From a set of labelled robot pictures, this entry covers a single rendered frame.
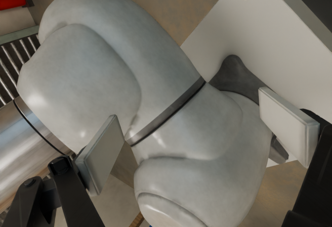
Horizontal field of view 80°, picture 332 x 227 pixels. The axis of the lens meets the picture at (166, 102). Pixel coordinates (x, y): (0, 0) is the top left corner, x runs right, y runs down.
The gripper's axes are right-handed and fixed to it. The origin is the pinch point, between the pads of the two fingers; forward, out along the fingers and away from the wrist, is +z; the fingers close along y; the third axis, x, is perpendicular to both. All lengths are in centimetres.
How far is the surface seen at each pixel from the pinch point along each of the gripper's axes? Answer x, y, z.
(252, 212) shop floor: -159, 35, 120
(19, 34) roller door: 36, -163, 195
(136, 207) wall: -235, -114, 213
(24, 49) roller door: 21, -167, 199
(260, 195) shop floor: -129, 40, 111
